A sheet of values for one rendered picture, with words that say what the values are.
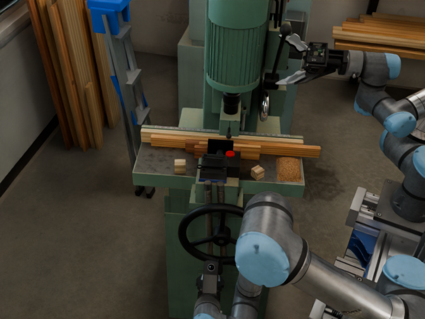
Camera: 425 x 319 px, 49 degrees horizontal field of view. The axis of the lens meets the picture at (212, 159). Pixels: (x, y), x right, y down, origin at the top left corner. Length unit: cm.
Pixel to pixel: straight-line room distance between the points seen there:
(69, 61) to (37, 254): 111
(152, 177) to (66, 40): 140
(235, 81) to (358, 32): 210
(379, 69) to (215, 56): 48
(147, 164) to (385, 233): 89
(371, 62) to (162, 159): 78
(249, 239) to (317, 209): 189
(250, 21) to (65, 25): 160
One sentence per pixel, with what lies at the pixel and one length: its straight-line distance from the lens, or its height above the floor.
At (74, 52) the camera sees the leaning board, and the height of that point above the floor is 70.
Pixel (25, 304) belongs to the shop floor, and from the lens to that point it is 250.
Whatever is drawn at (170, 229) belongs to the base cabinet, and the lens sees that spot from 183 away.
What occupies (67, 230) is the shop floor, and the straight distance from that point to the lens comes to 274.
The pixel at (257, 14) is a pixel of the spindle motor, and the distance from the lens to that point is 141.
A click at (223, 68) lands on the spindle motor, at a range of 147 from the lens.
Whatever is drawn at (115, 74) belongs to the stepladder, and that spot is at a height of 80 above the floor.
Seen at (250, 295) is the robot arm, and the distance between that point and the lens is 137.
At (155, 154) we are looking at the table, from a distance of 172.
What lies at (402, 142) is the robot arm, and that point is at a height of 103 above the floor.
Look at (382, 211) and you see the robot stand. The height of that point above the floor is 82.
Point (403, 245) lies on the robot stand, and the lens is 180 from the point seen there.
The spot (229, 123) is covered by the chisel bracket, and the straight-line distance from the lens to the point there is 161.
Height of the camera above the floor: 199
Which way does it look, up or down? 40 degrees down
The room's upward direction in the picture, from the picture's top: 3 degrees clockwise
